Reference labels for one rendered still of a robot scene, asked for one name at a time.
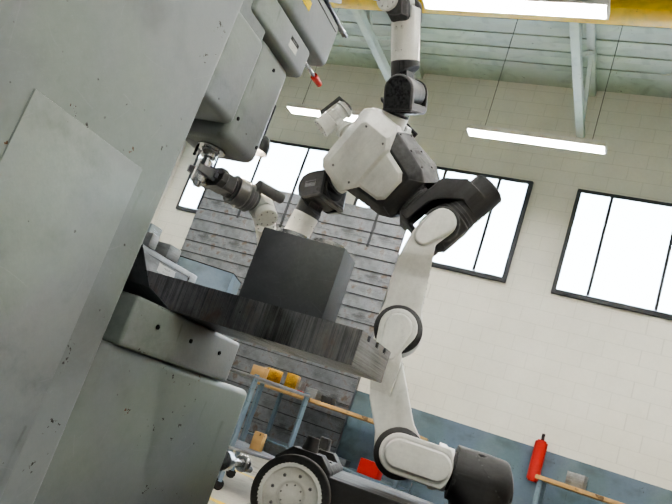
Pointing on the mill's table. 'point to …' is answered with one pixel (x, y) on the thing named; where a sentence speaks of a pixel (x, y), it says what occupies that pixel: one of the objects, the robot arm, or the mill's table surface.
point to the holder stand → (299, 273)
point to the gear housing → (281, 36)
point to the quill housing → (233, 137)
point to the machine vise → (163, 261)
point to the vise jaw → (168, 251)
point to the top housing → (312, 27)
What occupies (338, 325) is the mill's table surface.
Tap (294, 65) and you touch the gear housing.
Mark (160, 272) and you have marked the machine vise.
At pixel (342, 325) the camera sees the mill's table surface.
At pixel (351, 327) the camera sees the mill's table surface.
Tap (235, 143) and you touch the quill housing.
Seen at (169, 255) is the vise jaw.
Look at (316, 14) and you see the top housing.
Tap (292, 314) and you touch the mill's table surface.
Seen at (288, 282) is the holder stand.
